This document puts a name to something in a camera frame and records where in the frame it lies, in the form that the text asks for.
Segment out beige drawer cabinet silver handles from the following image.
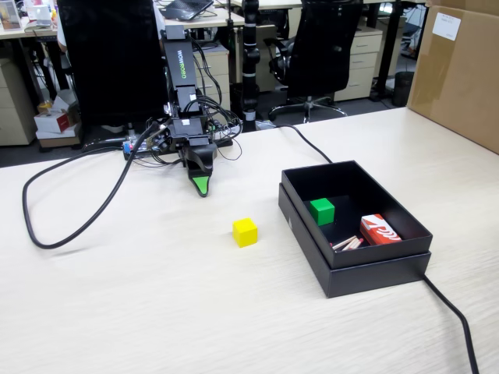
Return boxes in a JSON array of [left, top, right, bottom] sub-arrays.
[[333, 28, 384, 103]]

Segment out thick black long cable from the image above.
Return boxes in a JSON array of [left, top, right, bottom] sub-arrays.
[[268, 124, 481, 374]]

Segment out thick black looped cable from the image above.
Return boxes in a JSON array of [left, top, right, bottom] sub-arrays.
[[21, 122, 173, 251]]

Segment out black open box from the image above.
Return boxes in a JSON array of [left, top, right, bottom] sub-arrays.
[[277, 182, 433, 299]]

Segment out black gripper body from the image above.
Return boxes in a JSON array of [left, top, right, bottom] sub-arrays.
[[168, 115, 211, 164]]

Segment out black pole with white rings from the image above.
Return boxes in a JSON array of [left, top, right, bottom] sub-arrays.
[[240, 0, 261, 132]]

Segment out black laptop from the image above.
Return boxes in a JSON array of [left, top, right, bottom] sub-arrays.
[[160, 0, 215, 22]]

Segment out large brown cardboard box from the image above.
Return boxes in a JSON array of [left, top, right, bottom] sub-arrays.
[[406, 0, 499, 155]]

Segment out black trash bin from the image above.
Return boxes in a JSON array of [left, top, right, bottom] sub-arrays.
[[392, 70, 416, 108]]

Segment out red white matchbox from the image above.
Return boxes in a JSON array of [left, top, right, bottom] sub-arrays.
[[359, 213, 403, 247]]

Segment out yellow cube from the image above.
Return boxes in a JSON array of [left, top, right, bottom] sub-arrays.
[[232, 217, 259, 249]]

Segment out white red cardboard box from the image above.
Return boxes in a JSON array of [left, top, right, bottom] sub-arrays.
[[33, 88, 82, 136]]

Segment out black cardboard box tray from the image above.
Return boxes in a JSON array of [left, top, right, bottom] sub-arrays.
[[281, 159, 435, 270]]

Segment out electronics board with red LED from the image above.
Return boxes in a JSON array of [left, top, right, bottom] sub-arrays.
[[122, 131, 172, 161]]

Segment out beige side cabinet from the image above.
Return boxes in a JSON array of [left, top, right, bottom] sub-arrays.
[[0, 57, 38, 146]]

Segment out beige drawer cabinet black handles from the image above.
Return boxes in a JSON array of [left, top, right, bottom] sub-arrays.
[[192, 43, 232, 115]]

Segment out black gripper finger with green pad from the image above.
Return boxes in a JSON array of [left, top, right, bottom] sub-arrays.
[[187, 173, 214, 198]]

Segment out framed picture card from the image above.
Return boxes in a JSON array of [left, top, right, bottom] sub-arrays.
[[0, 0, 23, 32]]

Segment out green cube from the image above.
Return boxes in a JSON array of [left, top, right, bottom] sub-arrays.
[[309, 197, 337, 227]]

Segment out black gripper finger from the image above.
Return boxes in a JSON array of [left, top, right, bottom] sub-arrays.
[[185, 142, 218, 178]]

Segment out black mesh office chair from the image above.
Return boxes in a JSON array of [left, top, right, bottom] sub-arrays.
[[263, 0, 365, 123]]

